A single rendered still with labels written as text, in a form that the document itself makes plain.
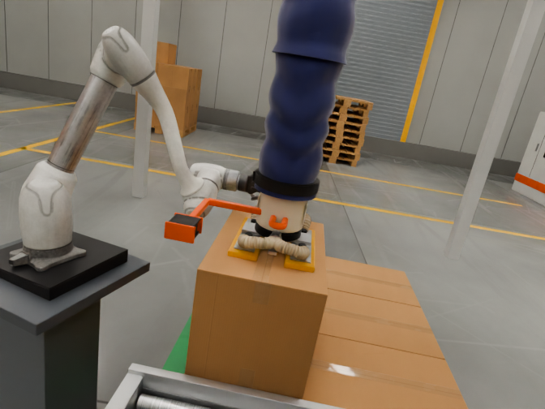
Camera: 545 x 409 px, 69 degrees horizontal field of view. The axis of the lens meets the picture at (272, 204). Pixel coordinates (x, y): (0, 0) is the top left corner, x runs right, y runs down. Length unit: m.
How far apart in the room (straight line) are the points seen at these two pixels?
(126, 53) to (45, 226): 0.64
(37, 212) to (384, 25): 9.96
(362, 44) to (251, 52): 2.75
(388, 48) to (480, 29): 2.25
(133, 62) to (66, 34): 10.66
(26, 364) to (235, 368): 0.77
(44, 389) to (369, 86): 9.89
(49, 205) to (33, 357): 0.55
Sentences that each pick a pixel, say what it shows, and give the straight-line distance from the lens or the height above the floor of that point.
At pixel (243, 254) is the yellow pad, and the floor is 0.97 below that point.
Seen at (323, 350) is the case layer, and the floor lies 0.54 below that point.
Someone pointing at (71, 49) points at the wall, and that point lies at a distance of 12.07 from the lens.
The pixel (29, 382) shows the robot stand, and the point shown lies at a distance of 1.81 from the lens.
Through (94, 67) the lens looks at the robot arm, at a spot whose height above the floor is 1.45.
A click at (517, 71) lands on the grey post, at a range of 4.43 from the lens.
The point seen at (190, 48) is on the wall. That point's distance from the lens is 10.99.
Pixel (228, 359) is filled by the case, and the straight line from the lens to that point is 1.39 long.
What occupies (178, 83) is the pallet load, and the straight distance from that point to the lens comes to 8.26.
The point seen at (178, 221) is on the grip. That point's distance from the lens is 1.15.
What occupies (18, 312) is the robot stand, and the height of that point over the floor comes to 0.75.
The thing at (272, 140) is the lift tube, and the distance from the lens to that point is 1.29.
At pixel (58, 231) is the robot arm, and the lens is 1.53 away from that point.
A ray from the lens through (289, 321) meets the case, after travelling 1.27.
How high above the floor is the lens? 1.54
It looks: 18 degrees down
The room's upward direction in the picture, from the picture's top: 10 degrees clockwise
